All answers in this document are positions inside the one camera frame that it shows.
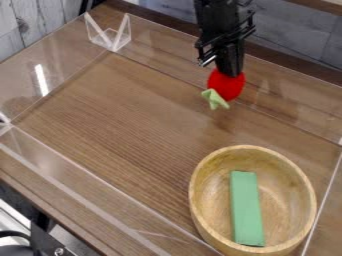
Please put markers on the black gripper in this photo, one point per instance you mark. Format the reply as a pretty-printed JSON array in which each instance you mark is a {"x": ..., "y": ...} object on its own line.
[{"x": 225, "y": 23}]

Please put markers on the red felt fruit green leaf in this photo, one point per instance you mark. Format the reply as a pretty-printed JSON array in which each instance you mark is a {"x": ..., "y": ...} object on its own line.
[{"x": 224, "y": 89}]

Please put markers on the wooden oval bowl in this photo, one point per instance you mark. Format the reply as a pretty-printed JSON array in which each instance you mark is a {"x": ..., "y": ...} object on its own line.
[{"x": 286, "y": 195}]

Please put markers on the green rectangular block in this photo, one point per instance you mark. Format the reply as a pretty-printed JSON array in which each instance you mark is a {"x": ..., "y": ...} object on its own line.
[{"x": 246, "y": 214}]

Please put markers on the clear acrylic tray enclosure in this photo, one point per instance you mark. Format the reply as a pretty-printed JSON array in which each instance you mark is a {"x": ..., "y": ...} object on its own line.
[{"x": 109, "y": 127}]

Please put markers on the black clamp with cable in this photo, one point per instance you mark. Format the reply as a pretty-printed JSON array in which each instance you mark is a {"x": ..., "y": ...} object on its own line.
[{"x": 41, "y": 243}]

